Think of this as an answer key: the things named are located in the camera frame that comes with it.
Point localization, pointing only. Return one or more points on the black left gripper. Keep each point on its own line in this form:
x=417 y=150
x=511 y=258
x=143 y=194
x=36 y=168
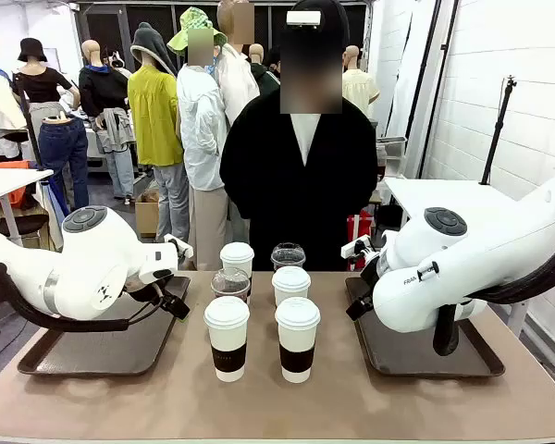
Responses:
x=143 y=286

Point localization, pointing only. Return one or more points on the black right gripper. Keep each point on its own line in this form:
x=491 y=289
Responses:
x=372 y=273

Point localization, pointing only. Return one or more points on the white paper cup brown sleeve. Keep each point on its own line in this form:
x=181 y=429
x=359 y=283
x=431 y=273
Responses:
x=227 y=342
x=290 y=284
x=237 y=256
x=297 y=342

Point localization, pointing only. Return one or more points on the clear plastic iced tea cup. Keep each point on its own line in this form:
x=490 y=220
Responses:
x=230 y=283
x=287 y=255

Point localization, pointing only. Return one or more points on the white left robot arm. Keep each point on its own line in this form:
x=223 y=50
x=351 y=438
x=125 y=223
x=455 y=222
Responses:
x=97 y=259

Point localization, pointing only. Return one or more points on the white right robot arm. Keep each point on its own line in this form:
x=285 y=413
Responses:
x=444 y=277

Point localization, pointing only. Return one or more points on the dark brown plastic tray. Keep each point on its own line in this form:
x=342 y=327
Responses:
x=398 y=356
x=111 y=351

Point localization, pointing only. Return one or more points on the red shopping bag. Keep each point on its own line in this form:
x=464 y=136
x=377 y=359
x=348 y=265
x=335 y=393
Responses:
x=358 y=226

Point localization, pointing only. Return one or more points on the person in black cardigan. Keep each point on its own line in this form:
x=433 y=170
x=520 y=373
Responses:
x=300 y=194

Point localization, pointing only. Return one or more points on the large white table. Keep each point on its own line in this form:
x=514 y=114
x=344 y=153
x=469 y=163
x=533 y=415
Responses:
x=444 y=194

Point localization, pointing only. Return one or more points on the glass jar of tea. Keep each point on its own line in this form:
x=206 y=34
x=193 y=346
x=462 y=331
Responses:
x=382 y=162

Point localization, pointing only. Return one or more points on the mannequin white jacket green hat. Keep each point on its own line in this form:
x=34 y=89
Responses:
x=201 y=139

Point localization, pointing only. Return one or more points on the mannequin torso in blue jeans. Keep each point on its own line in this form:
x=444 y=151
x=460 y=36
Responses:
x=65 y=148

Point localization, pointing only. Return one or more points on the white side table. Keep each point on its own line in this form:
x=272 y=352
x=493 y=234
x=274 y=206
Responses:
x=9 y=178

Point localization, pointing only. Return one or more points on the mannequin in pale yellow shirt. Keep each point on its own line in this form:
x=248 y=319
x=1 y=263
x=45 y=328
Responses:
x=358 y=88

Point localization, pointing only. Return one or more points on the black tripod stand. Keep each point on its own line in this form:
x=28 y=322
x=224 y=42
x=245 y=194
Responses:
x=497 y=134

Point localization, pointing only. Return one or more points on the mannequin in black sweater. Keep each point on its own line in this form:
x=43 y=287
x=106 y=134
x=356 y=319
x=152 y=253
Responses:
x=104 y=88

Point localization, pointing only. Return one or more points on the tall mannequin in white shirt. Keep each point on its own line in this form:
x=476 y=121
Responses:
x=236 y=83

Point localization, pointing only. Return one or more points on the mannequin in dark green top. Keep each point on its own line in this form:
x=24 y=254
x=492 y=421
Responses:
x=263 y=76

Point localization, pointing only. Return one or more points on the mannequin black hat black top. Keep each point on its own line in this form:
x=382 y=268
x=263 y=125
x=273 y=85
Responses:
x=41 y=83

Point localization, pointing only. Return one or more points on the black backdrop stand pole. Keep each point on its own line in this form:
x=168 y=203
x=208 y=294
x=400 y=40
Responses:
x=444 y=48

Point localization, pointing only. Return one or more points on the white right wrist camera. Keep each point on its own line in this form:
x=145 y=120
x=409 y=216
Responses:
x=353 y=247

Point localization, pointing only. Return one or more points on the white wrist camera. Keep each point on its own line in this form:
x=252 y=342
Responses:
x=353 y=247
x=178 y=245

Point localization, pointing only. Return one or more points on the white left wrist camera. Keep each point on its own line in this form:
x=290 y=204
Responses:
x=178 y=245

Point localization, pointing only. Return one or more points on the white head-mounted camera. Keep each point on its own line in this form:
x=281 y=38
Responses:
x=304 y=17

